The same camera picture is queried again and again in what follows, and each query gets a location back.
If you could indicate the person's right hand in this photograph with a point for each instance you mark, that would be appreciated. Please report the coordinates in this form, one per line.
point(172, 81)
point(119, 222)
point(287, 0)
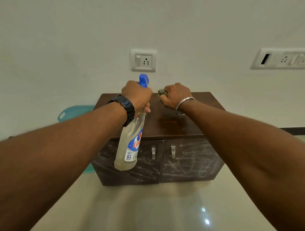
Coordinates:
point(175, 94)

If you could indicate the person's left hand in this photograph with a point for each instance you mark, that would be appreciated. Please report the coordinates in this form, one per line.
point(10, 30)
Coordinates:
point(135, 95)

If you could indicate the person's right fingers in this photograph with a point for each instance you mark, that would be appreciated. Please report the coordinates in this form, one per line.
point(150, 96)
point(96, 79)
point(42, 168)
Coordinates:
point(164, 100)

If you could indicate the person's left fingers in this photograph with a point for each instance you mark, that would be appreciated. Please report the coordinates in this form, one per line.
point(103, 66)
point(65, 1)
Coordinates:
point(145, 110)

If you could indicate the green cleaning cloth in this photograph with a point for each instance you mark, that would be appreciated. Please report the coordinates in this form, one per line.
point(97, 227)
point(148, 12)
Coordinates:
point(162, 93)

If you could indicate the clear spray bottle blue nozzle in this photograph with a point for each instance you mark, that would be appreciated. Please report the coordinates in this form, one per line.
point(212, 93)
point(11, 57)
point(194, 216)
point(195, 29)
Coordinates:
point(129, 140)

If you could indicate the person's left forearm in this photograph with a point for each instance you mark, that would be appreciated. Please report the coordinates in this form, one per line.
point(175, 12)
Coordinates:
point(59, 152)

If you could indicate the person's right forearm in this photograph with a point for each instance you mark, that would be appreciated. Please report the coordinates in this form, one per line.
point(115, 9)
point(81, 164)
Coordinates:
point(250, 152)

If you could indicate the silver bangle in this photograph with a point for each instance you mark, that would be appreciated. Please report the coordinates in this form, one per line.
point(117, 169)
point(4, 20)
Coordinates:
point(182, 104)

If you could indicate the black wristwatch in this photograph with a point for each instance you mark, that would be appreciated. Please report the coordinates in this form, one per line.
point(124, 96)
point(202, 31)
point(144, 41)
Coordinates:
point(125, 107)

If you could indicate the dark brown wooden cabinet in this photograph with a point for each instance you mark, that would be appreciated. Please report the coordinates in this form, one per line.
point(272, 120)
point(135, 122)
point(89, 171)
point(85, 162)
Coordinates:
point(171, 133)

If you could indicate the dark cabinet door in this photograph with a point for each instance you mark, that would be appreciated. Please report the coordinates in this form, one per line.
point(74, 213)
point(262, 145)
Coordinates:
point(140, 164)
point(190, 159)

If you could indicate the teal plastic tub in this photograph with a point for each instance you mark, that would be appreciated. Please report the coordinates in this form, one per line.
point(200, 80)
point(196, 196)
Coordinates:
point(73, 114)

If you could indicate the white wall socket with switch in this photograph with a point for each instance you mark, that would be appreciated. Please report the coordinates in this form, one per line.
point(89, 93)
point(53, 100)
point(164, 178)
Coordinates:
point(143, 60)

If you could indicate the white wide wall switchboard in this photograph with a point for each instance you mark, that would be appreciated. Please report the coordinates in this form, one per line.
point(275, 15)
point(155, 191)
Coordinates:
point(280, 58)

